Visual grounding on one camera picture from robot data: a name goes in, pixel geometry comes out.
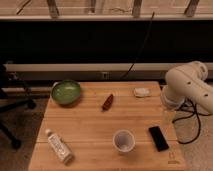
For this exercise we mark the green bowl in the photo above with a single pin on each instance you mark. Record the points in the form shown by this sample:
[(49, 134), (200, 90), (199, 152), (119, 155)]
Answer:
[(65, 92)]

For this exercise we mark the black office chair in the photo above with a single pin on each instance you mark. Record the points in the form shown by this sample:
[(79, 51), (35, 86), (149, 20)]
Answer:
[(5, 77)]

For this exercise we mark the red chili pepper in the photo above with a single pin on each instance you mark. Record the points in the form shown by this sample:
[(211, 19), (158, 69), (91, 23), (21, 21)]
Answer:
[(108, 102)]

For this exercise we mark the black smartphone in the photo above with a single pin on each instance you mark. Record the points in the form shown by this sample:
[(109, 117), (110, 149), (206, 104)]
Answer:
[(158, 138)]

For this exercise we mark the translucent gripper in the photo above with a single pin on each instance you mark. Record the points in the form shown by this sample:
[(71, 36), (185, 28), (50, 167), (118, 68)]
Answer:
[(168, 116)]

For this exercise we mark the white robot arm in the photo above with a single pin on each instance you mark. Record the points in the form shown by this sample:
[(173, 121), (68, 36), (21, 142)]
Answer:
[(187, 81)]

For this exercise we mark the white paper cup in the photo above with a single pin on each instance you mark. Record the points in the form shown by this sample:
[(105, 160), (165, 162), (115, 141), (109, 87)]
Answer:
[(123, 141)]

